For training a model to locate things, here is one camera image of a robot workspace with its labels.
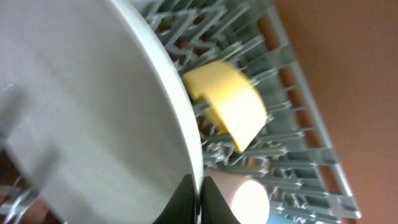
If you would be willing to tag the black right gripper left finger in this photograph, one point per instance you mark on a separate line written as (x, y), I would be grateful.
(181, 207)

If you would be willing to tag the grey round plate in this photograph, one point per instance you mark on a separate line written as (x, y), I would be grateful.
(93, 110)

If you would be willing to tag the grey dishwasher rack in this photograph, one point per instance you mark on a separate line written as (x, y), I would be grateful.
(292, 155)

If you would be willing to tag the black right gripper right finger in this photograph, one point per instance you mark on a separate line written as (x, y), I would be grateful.
(214, 208)

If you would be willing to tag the yellow bowl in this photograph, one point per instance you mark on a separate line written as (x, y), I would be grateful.
(235, 106)

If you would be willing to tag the pink plastic cup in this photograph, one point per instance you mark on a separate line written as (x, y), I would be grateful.
(247, 198)

